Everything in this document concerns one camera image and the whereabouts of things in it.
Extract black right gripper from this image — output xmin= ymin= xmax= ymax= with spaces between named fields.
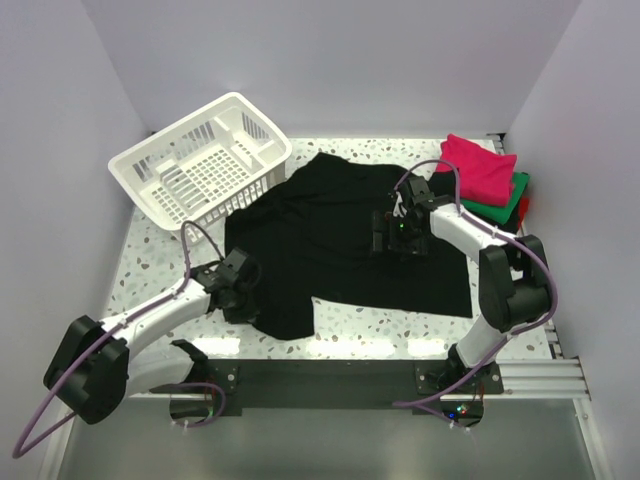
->
xmin=369 ymin=211 xmax=426 ymax=262

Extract black t shirt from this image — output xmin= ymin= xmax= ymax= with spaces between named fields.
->
xmin=224 ymin=153 xmax=472 ymax=340

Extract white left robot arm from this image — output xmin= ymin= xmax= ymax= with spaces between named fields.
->
xmin=43 ymin=248 xmax=262 ymax=425

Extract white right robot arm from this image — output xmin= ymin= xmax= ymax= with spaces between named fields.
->
xmin=372 ymin=177 xmax=557 ymax=393

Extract green folded t shirt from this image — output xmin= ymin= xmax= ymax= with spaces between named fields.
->
xmin=461 ymin=172 xmax=530 ymax=225

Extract pink folded t shirt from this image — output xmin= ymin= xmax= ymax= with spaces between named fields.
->
xmin=441 ymin=134 xmax=517 ymax=207

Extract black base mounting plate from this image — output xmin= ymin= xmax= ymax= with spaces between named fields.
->
xmin=148 ymin=357 xmax=503 ymax=419

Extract white plastic laundry basket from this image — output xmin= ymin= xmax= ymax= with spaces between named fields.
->
xmin=108 ymin=92 xmax=293 ymax=232

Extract red folded t shirt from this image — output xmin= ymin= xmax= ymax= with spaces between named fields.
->
xmin=518 ymin=196 xmax=530 ymax=230

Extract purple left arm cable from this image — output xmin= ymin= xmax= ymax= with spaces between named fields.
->
xmin=10 ymin=220 xmax=226 ymax=460

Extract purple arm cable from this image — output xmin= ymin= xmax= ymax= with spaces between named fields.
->
xmin=392 ymin=159 xmax=559 ymax=431
xmin=10 ymin=220 xmax=226 ymax=460

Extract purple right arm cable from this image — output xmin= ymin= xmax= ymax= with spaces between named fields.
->
xmin=392 ymin=159 xmax=559 ymax=431

